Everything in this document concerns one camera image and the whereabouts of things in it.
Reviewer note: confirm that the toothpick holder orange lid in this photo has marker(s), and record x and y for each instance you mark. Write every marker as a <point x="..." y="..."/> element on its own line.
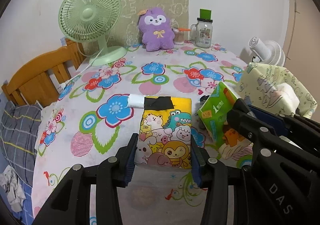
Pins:
<point x="180" y="34"/>

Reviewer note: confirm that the green desk fan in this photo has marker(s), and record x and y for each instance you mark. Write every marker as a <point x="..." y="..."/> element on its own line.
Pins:
<point x="92" y="20"/>

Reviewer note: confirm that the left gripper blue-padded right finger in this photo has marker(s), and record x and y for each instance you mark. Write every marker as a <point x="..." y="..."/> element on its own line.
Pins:
<point x="297" y="130"/>

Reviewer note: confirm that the wooden chair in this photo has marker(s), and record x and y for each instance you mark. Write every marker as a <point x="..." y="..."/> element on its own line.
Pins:
<point x="32" y="83"/>

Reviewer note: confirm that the pink wet wipes pack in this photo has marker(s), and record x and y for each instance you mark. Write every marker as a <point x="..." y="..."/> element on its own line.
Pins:
<point x="289" y="98"/>

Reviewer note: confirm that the yellow cartoon tissue pack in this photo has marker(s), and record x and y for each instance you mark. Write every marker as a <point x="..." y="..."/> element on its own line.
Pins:
<point x="165" y="131"/>

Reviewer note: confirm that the green orange tissue pack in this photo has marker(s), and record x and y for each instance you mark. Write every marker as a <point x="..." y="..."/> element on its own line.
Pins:
<point x="213" y="114"/>

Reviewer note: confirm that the beige door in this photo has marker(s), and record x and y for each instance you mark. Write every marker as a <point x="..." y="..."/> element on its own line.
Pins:
<point x="301" y="45"/>

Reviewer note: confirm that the glass jar green lid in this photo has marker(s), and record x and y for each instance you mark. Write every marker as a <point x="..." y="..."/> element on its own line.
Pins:
<point x="201" y="32"/>

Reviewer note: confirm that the white standing fan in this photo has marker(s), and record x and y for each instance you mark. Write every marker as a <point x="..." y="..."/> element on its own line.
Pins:
<point x="269" y="52"/>

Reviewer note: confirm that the yellow cartoon fabric basket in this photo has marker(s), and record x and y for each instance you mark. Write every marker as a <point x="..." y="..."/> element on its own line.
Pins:
<point x="257" y="87"/>

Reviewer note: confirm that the plaid grey blanket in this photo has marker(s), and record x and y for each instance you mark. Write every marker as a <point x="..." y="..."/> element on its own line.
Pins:
<point x="19" y="128"/>

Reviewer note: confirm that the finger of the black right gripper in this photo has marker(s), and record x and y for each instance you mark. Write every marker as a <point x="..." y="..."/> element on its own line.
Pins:
<point x="211" y="174"/>

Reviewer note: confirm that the purple plush alpaca toy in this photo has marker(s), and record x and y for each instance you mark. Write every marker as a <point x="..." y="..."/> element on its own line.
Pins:
<point x="156" y="30"/>

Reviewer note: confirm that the floral tablecloth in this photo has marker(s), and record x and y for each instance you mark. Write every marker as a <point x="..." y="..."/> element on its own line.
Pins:
<point x="91" y="120"/>

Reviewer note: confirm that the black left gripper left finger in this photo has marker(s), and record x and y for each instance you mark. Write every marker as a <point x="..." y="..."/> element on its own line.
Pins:
<point x="69" y="202"/>

